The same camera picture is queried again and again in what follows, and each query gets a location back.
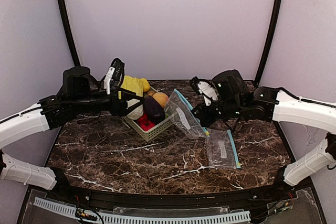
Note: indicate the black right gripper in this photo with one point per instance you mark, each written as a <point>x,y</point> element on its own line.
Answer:
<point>203,112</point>

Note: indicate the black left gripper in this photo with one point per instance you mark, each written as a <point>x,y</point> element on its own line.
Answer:
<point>115,102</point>

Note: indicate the clear zip bag blue zipper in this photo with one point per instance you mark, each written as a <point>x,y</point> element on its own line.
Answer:
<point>180,112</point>

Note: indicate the purple eggplant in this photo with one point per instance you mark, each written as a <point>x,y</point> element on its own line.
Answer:
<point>154,110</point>

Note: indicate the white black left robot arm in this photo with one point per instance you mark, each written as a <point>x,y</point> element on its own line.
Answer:
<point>80,93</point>

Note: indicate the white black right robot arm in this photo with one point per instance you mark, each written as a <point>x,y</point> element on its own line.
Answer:
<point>226,97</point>

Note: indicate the yellow lemon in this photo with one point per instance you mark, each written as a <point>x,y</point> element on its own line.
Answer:
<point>145,84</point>

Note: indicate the red bell pepper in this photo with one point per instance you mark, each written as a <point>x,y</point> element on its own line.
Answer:
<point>145,123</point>

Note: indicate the orange pink peach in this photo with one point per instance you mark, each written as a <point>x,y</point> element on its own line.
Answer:
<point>161,98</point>

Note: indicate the pale green plastic basket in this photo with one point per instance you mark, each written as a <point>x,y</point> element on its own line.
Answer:
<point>154,132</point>

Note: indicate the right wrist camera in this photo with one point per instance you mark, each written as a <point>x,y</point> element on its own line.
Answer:
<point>205,88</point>

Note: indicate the black front rail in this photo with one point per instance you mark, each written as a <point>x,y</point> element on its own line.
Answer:
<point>98,199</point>

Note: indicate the black frame post left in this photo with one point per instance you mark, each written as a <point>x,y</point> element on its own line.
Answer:
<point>68,32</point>

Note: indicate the black frame post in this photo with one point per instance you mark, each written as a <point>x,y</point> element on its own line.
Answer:
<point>68,32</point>
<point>268,42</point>

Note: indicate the black frame post right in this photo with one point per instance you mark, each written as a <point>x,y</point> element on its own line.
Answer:
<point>268,42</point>

